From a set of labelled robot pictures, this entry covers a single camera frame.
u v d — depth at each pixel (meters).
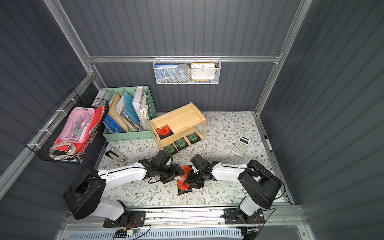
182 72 0.91
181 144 0.99
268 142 1.07
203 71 0.89
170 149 0.96
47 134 0.63
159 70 0.87
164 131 0.83
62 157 0.61
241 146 0.99
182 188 0.83
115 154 0.95
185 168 0.91
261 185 0.46
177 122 0.88
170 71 0.89
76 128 0.72
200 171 0.68
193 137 1.02
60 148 0.68
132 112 0.95
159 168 0.69
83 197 0.43
